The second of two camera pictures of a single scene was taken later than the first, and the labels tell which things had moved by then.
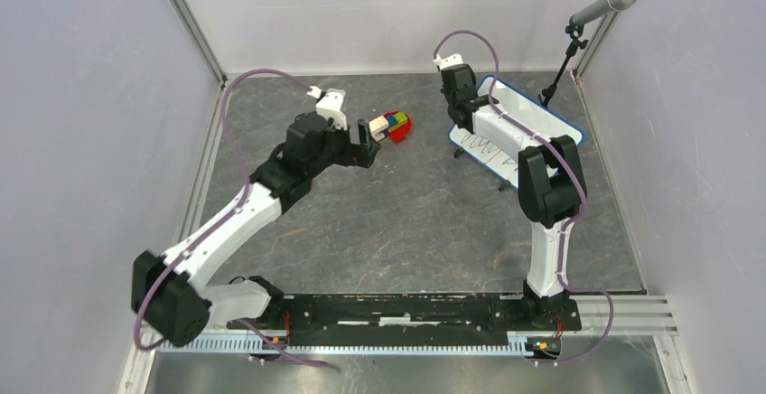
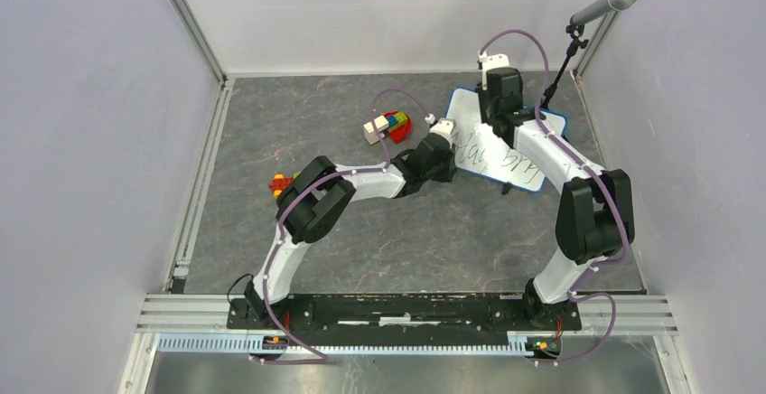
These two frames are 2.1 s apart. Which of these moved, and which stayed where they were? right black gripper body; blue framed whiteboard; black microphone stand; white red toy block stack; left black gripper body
Moved: right black gripper body; left black gripper body
Stayed: white red toy block stack; blue framed whiteboard; black microphone stand
